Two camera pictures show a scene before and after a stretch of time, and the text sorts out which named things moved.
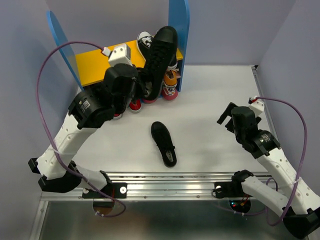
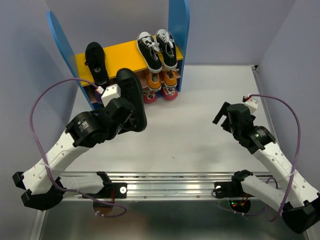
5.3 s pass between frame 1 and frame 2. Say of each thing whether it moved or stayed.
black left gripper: moved
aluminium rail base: stayed
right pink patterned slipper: stayed
